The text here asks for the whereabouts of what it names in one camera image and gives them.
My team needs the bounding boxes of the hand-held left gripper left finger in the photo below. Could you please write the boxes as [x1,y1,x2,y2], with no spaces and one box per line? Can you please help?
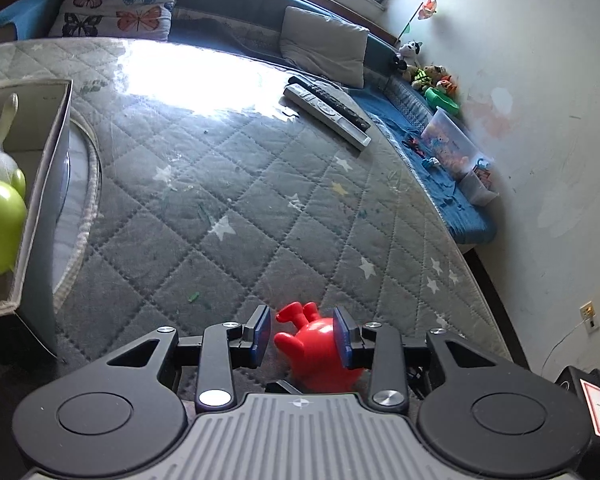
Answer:
[105,304,272,408]

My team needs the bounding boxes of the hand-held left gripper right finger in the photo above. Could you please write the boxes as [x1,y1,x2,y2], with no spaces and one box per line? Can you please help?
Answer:
[333,305,501,408]

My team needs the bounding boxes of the red round toy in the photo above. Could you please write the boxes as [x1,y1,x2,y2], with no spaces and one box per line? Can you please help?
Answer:
[273,301,368,395]

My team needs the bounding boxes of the black cardboard box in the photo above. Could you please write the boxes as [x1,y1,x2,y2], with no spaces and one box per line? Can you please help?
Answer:
[0,41,73,358]

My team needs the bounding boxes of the green round toy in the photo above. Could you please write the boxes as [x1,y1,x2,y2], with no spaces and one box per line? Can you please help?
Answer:
[0,159,28,277]

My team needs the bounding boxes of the grey quilted desktop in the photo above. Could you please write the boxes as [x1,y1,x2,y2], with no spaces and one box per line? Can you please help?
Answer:
[0,37,516,401]

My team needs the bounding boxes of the small clear plastic box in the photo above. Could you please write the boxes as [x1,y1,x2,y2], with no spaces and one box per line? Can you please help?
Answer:
[460,157,498,207]

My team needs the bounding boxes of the small scattered toys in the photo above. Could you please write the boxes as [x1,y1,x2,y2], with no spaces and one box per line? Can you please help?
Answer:
[402,130,441,168]

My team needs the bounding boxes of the clear plastic toy bin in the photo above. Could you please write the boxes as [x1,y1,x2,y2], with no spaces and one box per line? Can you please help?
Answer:
[420,107,481,181]

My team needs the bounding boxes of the white remote control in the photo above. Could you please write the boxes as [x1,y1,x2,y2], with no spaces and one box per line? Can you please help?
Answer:
[284,84,372,151]

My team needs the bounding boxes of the black remote control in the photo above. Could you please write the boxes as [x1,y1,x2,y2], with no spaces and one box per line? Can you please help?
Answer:
[287,75,372,131]

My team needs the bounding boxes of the green plastic bowl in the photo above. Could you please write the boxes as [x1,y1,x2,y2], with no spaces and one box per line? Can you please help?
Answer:
[424,86,461,113]

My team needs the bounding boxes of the black white cow plush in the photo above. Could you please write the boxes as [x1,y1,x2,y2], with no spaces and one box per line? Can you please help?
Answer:
[394,41,423,78]

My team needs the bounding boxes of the grey pillow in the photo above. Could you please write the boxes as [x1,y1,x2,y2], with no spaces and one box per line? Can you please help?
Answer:
[280,6,370,89]

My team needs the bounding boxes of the blue sofa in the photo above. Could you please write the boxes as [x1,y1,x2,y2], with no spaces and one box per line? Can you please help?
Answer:
[0,0,498,246]

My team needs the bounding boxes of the colourful pinwheel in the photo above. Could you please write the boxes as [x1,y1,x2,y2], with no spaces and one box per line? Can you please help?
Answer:
[399,0,438,43]

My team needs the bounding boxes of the white cable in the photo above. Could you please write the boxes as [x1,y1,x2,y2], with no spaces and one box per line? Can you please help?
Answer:
[537,317,588,376]

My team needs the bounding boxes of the wall socket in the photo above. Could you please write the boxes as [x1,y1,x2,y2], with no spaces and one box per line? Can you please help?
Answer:
[580,301,600,333]

